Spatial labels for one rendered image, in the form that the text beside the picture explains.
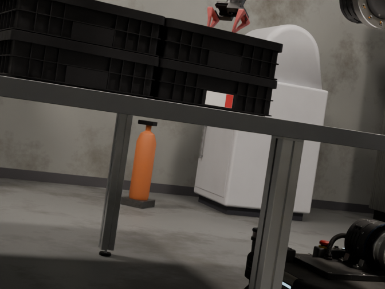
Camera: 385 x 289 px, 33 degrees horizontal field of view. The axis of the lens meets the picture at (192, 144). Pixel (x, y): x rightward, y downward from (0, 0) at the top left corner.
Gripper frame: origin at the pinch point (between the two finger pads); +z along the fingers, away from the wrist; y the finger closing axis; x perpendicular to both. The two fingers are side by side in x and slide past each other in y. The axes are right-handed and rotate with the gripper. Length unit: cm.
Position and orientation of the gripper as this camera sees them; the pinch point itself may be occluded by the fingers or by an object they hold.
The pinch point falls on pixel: (221, 29)
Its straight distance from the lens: 218.5
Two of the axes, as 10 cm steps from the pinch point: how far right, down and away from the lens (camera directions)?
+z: -4.2, 8.3, -3.7
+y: 8.3, 1.8, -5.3
